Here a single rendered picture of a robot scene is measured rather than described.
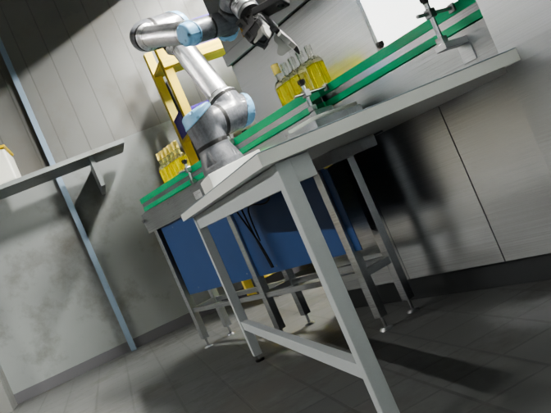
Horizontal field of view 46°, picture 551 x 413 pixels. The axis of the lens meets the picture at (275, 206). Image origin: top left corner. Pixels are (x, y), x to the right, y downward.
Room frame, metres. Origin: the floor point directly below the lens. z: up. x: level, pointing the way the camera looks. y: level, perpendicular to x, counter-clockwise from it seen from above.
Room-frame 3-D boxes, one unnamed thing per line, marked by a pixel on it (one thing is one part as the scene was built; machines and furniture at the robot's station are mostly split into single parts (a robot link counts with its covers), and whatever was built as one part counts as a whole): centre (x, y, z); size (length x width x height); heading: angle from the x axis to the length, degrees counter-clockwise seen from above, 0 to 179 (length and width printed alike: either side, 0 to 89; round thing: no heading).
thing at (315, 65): (2.55, -0.36, 0.99); 0.06 x 0.06 x 0.21; 34
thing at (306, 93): (2.44, -0.29, 0.95); 0.17 x 0.03 x 0.12; 125
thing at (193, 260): (3.20, 0.14, 0.54); 1.59 x 0.18 x 0.43; 35
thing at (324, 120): (2.30, -0.30, 0.79); 0.27 x 0.17 x 0.08; 125
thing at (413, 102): (2.42, -0.53, 0.73); 1.58 x 1.52 x 0.04; 15
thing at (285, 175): (2.24, 0.12, 0.36); 1.51 x 0.09 x 0.71; 15
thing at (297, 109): (3.18, 0.23, 0.92); 1.75 x 0.01 x 0.08; 35
